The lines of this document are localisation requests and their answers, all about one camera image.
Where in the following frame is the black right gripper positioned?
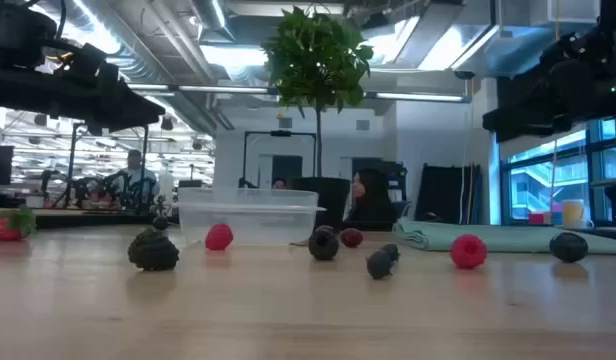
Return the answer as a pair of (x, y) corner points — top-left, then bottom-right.
(482, 54), (616, 144)

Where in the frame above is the black table frame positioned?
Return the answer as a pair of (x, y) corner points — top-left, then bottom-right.
(35, 213), (182, 230)

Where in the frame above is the folded green towel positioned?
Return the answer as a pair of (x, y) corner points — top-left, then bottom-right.
(392, 218), (616, 255)

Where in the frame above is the clear plastic tupperware container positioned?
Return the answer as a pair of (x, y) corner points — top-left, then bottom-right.
(176, 187), (328, 247)

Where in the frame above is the red raspberry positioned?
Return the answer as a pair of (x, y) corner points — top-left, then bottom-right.
(204, 222), (235, 252)
(449, 233), (489, 270)

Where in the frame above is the window with black frame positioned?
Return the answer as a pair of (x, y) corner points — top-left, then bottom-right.
(500, 117), (616, 224)

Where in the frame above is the black monitor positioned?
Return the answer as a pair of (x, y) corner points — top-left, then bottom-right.
(0, 145), (14, 186)

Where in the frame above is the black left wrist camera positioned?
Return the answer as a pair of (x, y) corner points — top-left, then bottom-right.
(62, 42), (120, 89)

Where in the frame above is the large strawberry with green leaves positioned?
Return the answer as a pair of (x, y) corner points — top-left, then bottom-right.
(0, 205), (38, 243)

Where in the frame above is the black panel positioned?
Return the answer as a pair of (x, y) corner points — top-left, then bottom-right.
(415, 163), (482, 225)

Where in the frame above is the yellow mug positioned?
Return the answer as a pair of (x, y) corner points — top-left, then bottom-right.
(561, 198), (595, 230)

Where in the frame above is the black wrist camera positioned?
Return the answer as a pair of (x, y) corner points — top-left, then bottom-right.
(540, 32), (589, 66)
(62, 42), (120, 89)

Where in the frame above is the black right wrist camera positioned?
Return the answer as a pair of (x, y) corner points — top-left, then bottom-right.
(540, 32), (589, 66)

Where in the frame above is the large blackberry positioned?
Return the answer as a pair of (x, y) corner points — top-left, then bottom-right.
(127, 227), (181, 273)

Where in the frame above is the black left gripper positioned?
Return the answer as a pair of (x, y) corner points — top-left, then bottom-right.
(0, 64), (167, 134)

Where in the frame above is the dark red cherry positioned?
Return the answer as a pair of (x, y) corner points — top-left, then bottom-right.
(339, 227), (365, 249)

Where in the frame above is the green leafy tree plant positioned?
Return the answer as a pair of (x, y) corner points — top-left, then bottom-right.
(261, 5), (375, 179)

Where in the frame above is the yellow hanging cord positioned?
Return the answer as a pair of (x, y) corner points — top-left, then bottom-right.
(551, 0), (561, 214)

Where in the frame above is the long ceiling light tube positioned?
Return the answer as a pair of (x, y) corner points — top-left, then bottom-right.
(365, 91), (472, 104)
(127, 83), (279, 96)

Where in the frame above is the silver air duct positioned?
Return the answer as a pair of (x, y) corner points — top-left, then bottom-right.
(187, 0), (237, 44)

